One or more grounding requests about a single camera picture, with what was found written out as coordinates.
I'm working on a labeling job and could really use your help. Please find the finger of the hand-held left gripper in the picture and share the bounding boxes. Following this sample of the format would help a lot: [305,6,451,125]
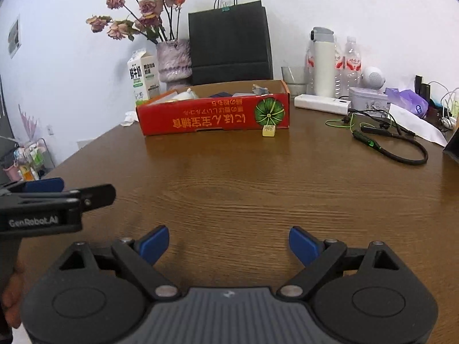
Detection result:
[14,184,117,213]
[0,177,65,196]

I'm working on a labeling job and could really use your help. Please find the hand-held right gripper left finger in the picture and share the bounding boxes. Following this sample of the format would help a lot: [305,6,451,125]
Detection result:
[57,225,180,302]

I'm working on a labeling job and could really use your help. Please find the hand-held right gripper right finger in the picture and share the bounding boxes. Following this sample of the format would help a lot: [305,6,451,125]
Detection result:
[277,226,403,301]

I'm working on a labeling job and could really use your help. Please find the red cardboard box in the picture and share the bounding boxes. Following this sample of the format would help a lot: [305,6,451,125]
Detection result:
[135,79,291,136]

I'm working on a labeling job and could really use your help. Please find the wooden desktop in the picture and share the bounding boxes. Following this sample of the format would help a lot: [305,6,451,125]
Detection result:
[20,85,459,344]

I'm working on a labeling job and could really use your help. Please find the person's left hand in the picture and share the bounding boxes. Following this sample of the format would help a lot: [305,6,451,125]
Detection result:
[1,262,26,329]

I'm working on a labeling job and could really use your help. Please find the storage rack with items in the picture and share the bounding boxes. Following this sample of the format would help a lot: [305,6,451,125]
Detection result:
[0,104,56,183]

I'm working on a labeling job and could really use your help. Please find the white milk carton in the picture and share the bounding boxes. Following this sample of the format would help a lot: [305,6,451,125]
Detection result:
[128,49,160,107]

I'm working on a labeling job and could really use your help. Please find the black green neckband earphones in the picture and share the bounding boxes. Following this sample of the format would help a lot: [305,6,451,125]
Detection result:
[325,111,429,166]

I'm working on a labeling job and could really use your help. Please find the white power bank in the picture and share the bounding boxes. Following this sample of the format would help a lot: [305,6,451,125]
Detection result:
[294,94,353,114]

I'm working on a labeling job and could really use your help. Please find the pink mottled vase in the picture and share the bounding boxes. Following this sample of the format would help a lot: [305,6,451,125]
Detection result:
[156,39,193,93]

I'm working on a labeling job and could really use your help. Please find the grey tin box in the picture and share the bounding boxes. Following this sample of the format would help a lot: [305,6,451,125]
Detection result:
[348,87,390,113]

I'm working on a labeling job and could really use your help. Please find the white paper sheet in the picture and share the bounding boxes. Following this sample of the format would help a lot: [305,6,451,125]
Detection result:
[389,103,449,147]

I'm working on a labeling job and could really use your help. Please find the clear glass cup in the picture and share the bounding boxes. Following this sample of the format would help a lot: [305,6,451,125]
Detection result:
[281,66,308,96]

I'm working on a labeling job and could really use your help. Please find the dark laptop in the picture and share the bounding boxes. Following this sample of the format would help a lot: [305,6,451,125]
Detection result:
[442,138,459,164]

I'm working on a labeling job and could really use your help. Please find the clear water bottle red label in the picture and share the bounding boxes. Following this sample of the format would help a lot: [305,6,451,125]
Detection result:
[344,36,361,89]
[305,42,316,87]
[333,37,347,98]

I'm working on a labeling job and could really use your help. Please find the purple plastic bag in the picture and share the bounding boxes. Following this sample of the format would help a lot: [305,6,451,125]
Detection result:
[385,87,429,119]

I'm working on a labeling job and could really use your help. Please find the white thermos bottle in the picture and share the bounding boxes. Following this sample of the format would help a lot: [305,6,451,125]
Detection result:
[310,26,337,98]

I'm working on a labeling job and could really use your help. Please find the small white round speaker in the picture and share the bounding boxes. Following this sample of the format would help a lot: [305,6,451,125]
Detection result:
[360,66,387,89]

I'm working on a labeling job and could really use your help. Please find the dried pink flowers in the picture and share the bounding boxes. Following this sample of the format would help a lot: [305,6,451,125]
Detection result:
[85,0,187,44]

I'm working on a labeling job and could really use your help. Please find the black charger plugs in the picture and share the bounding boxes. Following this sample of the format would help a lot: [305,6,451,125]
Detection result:
[414,75,431,98]

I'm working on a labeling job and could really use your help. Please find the black paper bag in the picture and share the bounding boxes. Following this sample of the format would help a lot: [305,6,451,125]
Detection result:
[188,0,274,86]

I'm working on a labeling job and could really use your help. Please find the black charging cable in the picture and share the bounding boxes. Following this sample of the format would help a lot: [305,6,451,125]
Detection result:
[347,107,394,120]

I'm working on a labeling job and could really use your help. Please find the wall picture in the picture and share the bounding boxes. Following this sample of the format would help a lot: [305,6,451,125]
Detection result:
[7,15,22,59]

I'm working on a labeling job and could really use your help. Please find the white cables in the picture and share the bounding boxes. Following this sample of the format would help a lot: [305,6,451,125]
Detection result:
[438,87,459,130]

